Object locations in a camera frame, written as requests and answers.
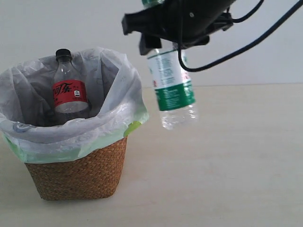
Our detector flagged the green label water bottle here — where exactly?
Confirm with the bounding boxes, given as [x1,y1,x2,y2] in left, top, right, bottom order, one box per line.
[141,0,199,131]

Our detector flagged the white plastic bag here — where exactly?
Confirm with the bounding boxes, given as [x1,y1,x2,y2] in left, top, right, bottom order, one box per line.
[0,47,149,164]

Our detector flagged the red label cola bottle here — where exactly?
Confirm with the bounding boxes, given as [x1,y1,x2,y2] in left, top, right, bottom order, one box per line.
[52,49,89,125]

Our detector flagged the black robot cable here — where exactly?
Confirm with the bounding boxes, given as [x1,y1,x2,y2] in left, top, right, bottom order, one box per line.
[176,0,303,73]

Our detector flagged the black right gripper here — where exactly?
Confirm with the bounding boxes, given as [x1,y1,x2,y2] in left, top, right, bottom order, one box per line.
[122,0,234,55]

